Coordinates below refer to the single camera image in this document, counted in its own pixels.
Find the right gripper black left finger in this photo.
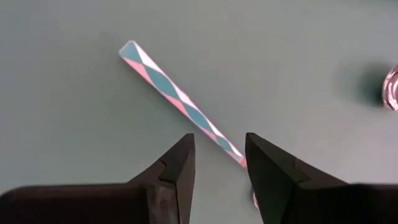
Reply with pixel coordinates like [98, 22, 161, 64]
[0, 133, 197, 224]

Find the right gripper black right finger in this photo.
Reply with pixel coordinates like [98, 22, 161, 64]
[244, 132, 398, 224]

